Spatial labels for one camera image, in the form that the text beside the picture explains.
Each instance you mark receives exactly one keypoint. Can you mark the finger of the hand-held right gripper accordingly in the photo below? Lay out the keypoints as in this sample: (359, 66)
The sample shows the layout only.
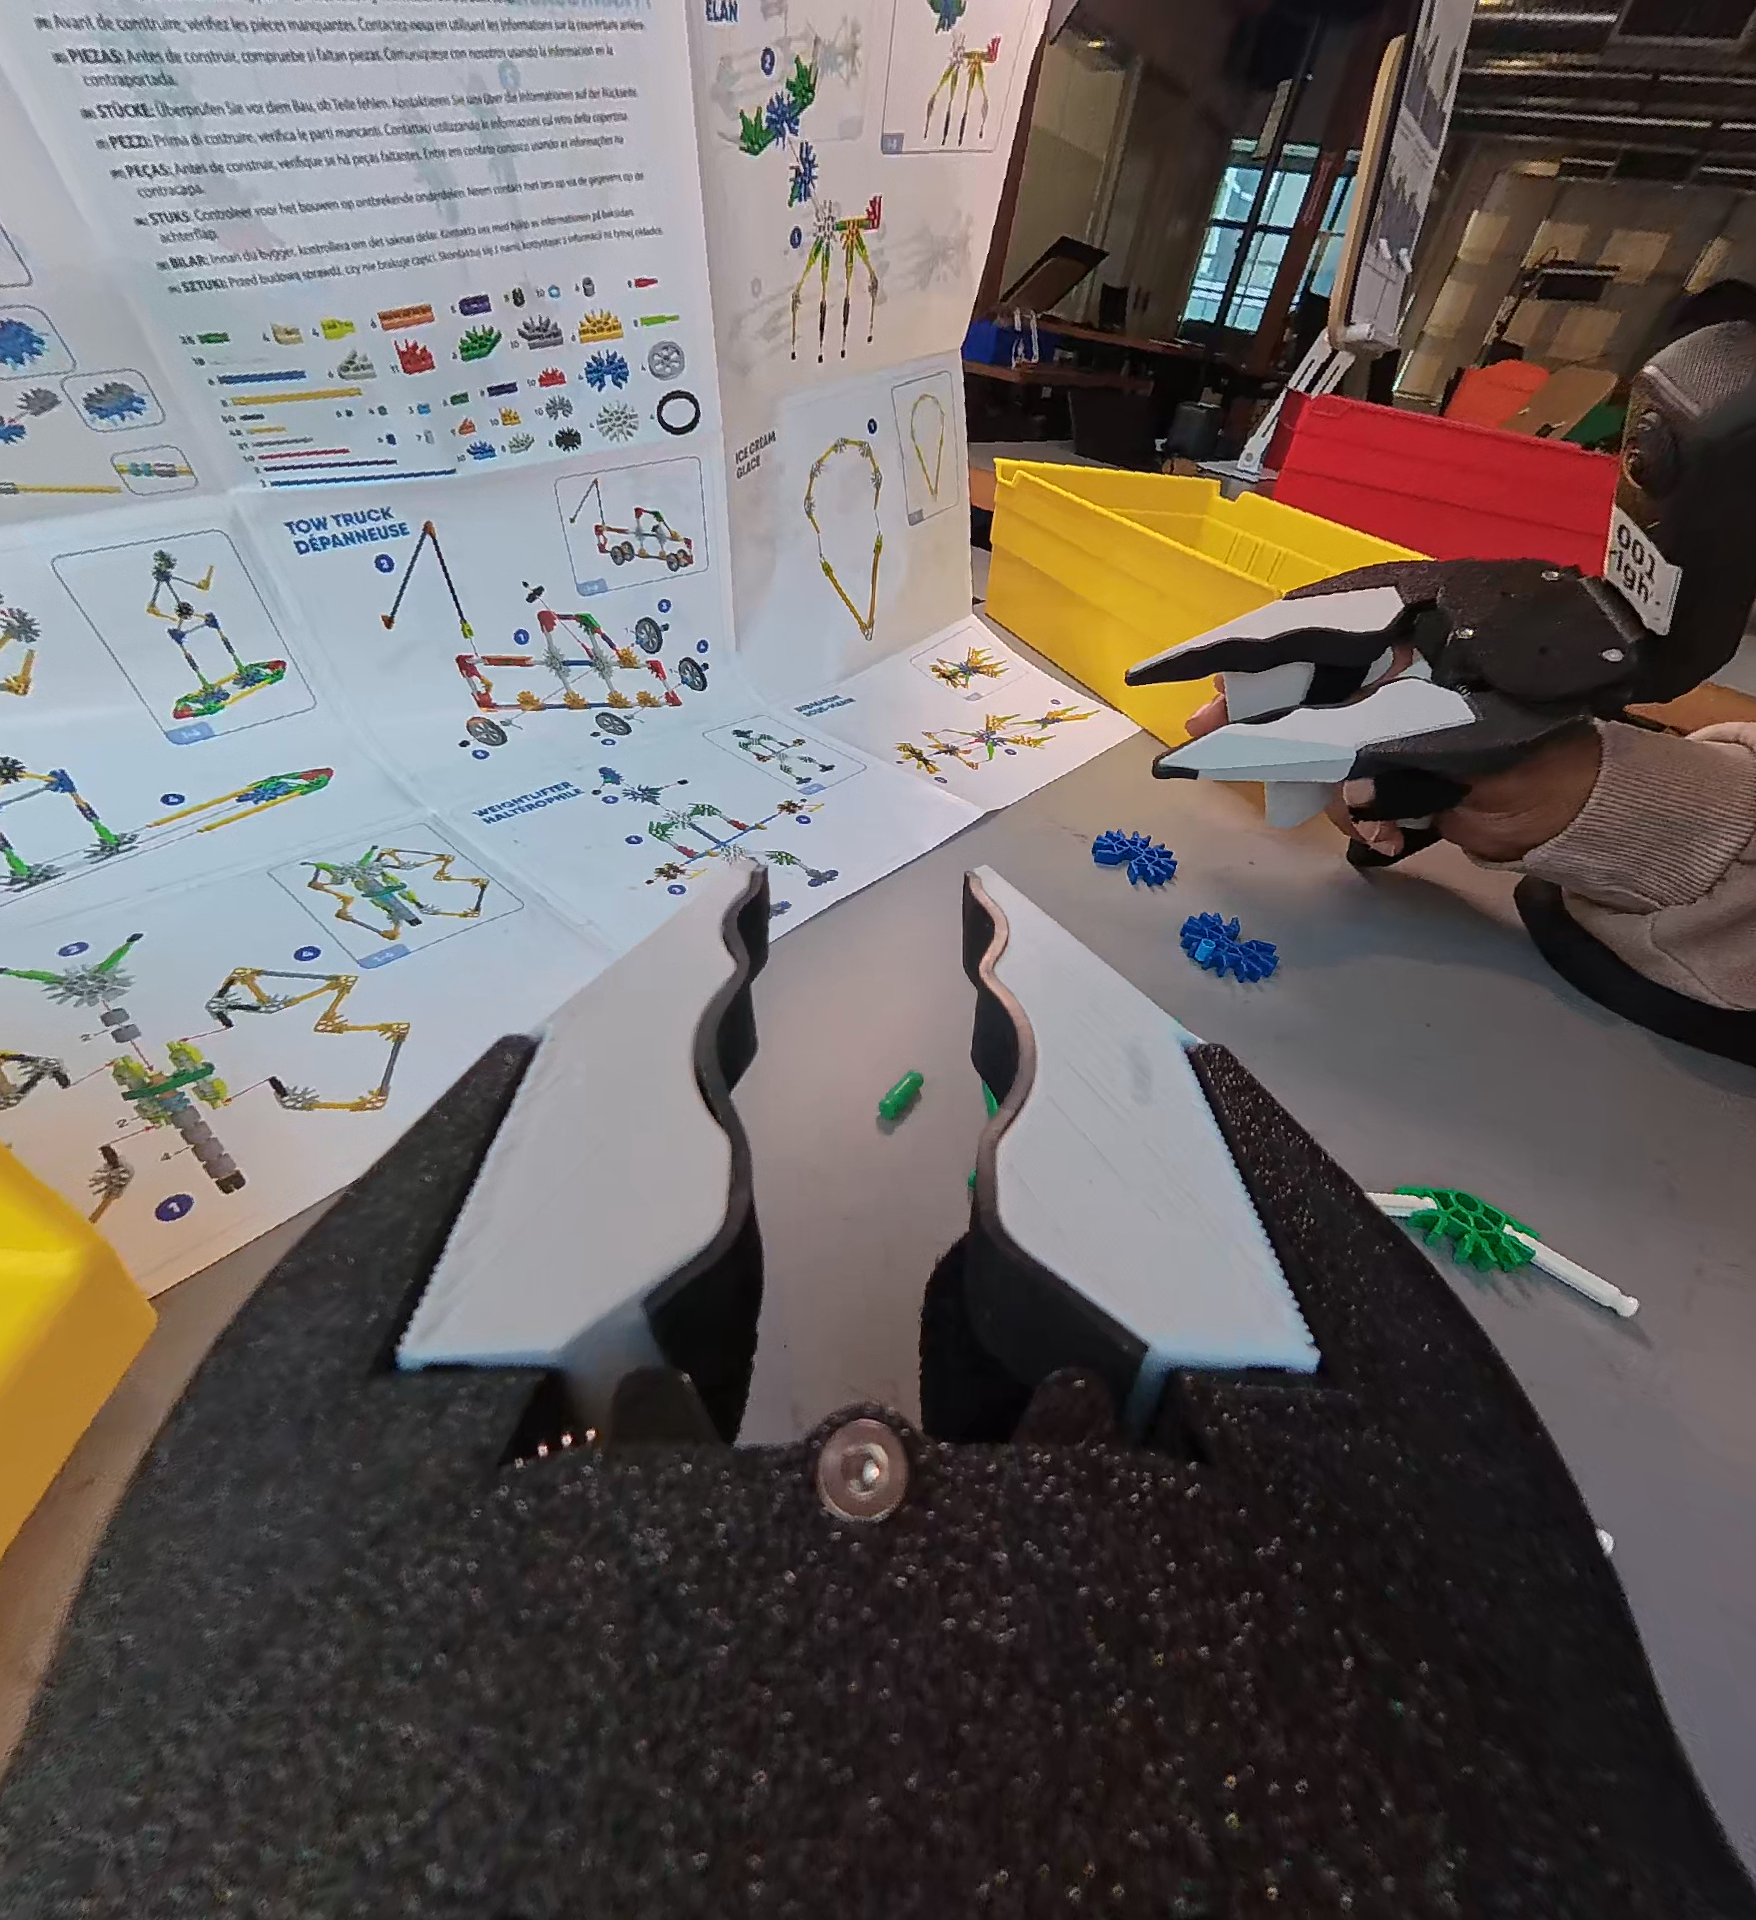
(1329, 624)
(1358, 735)

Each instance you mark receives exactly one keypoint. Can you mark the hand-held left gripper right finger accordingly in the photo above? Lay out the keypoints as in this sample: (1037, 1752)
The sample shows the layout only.
(1141, 1200)

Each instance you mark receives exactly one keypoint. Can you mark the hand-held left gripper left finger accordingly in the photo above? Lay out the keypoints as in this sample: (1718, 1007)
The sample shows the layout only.
(594, 1184)

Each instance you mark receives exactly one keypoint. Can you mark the yellow plastic bin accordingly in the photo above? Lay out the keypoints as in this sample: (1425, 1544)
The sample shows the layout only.
(9, 1319)
(1104, 600)

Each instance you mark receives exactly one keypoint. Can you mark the white green blue toy assembly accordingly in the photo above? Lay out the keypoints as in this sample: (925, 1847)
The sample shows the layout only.
(1464, 1230)

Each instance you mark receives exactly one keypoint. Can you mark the person's right forearm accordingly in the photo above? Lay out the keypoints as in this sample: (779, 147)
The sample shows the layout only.
(1718, 869)

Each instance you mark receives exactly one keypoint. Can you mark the person's right hand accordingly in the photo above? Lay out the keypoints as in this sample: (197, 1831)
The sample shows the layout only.
(1531, 796)

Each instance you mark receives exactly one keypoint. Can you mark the red plastic bin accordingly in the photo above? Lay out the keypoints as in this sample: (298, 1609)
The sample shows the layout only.
(1447, 480)

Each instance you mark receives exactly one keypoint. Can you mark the white metal stand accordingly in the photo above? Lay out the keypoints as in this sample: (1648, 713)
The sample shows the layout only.
(1313, 405)

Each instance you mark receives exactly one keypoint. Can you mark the orange crate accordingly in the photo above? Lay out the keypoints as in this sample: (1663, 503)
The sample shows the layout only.
(1531, 401)

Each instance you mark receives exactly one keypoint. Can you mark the blue toy connector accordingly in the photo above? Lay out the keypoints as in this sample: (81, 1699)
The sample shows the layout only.
(1134, 857)
(1228, 947)

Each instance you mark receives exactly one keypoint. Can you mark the green short toy rod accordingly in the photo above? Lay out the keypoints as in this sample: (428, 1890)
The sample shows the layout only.
(902, 1096)

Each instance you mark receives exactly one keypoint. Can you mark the blue crate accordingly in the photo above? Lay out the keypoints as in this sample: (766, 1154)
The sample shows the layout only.
(1010, 342)

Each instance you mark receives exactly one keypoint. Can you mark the white poster board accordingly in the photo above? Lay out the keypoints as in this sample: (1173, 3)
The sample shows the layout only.
(1411, 165)

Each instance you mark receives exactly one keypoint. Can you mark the folded paper instruction sheet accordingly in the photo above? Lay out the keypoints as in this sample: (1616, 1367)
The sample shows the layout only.
(367, 676)

